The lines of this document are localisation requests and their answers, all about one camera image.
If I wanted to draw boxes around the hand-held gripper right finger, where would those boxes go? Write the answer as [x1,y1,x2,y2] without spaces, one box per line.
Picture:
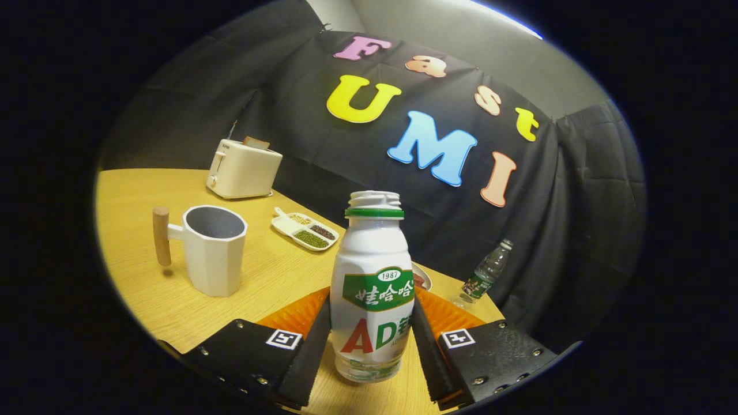
[411,286,559,411]

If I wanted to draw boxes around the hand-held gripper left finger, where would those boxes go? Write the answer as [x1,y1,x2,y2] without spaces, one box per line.
[179,286,332,411]

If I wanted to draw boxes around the white juice bottle green label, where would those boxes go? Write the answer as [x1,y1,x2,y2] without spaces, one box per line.
[330,191,416,383]

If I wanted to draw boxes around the white cup wooden handle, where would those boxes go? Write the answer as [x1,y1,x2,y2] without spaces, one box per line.
[153,205,248,298]

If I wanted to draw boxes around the white divided bean dish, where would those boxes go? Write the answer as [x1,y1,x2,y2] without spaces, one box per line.
[272,207,340,252]

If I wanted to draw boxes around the white round plate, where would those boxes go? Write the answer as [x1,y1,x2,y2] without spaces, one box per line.
[411,262,432,292]

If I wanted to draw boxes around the cream toaster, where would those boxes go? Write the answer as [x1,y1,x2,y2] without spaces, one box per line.
[206,138,283,200]

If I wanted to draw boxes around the clear plastic water bottle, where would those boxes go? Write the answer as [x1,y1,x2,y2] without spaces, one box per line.
[453,239,514,310]

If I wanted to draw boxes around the black backdrop cloth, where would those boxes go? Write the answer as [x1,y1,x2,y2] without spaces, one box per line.
[98,0,646,352]

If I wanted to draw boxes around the wooden table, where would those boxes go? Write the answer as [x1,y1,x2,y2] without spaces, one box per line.
[95,168,505,415]

